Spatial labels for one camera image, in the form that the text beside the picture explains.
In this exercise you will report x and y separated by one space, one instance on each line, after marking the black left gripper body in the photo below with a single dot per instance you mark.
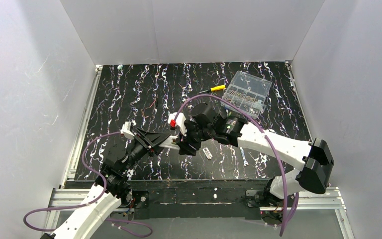
143 140

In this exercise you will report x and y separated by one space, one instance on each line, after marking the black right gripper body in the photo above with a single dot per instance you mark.
184 141

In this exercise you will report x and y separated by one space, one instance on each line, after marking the white remote control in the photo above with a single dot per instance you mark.
170 143

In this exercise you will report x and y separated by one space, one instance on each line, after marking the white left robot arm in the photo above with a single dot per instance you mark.
110 190

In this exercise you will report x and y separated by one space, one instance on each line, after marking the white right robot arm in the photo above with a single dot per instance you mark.
312 162

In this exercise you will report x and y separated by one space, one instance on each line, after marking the clear plastic screw box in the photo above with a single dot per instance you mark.
248 93

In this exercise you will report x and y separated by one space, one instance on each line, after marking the silver flat wrench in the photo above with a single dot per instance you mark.
245 162

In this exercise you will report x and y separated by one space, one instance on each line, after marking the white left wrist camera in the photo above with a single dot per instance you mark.
127 129

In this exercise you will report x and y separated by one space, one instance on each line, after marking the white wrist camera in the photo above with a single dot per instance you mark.
127 129
177 120

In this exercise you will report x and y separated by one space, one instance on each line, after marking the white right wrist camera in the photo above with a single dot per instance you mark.
177 120

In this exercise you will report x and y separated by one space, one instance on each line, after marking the yellow-handled screwdriver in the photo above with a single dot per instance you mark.
213 89

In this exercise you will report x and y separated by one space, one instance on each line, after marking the aluminium frame rail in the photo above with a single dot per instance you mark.
72 163

